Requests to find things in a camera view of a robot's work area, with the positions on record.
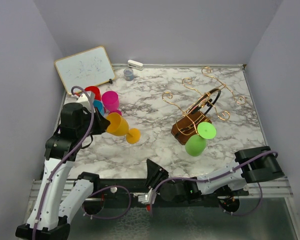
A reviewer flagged small blue glass jar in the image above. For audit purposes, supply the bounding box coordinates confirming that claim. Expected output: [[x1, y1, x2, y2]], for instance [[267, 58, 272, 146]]
[[123, 68, 135, 81]]

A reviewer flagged yellow plastic wine glass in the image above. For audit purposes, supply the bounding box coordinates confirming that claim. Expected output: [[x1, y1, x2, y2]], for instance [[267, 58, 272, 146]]
[[106, 112, 141, 144]]

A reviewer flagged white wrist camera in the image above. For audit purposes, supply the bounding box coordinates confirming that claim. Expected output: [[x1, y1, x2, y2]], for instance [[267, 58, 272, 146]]
[[137, 188, 156, 212], [75, 91, 95, 109]]

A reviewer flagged black metal base frame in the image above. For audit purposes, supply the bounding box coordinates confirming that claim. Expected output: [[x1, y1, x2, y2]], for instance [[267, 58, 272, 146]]
[[41, 162, 281, 210]]

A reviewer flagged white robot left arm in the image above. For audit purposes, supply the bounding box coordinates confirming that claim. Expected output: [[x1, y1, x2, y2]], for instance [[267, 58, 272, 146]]
[[15, 102, 110, 240]]

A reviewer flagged blue plastic wine glass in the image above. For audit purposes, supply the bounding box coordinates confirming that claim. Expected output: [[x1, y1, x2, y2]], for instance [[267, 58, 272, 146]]
[[93, 99, 105, 116]]

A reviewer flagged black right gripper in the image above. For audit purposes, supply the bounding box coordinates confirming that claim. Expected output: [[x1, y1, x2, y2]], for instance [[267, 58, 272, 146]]
[[144, 158, 175, 194]]

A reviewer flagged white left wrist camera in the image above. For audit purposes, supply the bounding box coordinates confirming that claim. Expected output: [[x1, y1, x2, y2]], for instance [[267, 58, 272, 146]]
[[75, 91, 95, 109]]

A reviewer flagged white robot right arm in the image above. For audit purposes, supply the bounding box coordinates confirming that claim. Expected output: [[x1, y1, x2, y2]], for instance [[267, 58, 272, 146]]
[[138, 146, 285, 205]]

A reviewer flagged gold framed whiteboard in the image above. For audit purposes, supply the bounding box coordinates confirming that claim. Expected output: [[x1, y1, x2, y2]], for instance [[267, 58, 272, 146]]
[[54, 46, 116, 95]]

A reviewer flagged magenta plastic wine glass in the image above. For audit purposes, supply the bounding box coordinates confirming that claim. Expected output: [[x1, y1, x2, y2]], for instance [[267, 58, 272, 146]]
[[101, 90, 122, 116]]

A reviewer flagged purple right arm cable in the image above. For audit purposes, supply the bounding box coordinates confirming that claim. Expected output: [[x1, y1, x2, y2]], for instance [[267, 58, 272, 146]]
[[148, 150, 279, 218]]

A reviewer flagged green plastic wine glass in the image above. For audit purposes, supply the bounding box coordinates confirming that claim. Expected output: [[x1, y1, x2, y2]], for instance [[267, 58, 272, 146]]
[[185, 122, 217, 157]]

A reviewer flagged white eraser block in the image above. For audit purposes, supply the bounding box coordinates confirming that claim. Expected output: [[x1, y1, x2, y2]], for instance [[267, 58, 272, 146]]
[[127, 59, 144, 71]]

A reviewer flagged red plastic wine glass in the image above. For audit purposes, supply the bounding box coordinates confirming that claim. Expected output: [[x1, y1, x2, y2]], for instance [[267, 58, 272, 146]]
[[84, 86, 102, 101]]

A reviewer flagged copper wire glass rack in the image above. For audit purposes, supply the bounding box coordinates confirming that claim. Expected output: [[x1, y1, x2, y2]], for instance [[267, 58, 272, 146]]
[[161, 66, 247, 146]]

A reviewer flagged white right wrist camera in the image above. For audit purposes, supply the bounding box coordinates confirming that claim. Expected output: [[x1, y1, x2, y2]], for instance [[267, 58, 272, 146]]
[[137, 188, 156, 212]]

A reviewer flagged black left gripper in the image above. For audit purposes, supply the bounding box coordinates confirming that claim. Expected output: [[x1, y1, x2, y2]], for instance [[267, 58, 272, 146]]
[[77, 106, 111, 139]]

